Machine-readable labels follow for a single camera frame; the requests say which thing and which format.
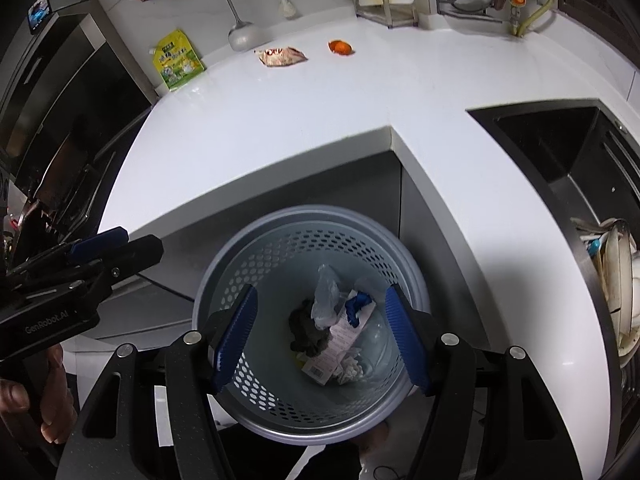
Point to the black stove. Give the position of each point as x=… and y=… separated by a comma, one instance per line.
x=65, y=125

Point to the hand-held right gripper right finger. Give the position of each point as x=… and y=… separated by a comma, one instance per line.
x=407, y=340

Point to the clear plastic bag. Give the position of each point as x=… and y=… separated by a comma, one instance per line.
x=325, y=300

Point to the dark kitchen sink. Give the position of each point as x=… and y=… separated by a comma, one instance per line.
x=550, y=140

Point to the yellow green seasoning pouch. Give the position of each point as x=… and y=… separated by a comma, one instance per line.
x=177, y=62

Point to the black cloth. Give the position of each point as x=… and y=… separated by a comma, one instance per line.
x=305, y=325

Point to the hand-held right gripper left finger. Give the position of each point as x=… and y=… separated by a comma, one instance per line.
x=235, y=340

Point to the metal ladle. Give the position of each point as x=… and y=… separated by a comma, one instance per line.
x=242, y=37

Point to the pile of white dishes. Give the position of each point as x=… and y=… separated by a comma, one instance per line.
x=620, y=280

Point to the orange peel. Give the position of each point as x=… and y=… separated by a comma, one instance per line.
x=340, y=46

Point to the grey perforated trash basket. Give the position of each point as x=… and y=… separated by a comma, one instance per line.
x=280, y=260

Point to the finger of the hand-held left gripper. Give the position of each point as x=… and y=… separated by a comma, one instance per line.
x=97, y=244
x=135, y=257

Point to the snack wrapper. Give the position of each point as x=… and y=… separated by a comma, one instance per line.
x=280, y=56

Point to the pink cardboard box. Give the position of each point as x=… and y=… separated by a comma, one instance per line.
x=340, y=340

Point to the person's left hand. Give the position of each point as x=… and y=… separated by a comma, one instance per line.
x=55, y=395

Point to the white tissue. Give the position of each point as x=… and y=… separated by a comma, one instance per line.
x=352, y=367

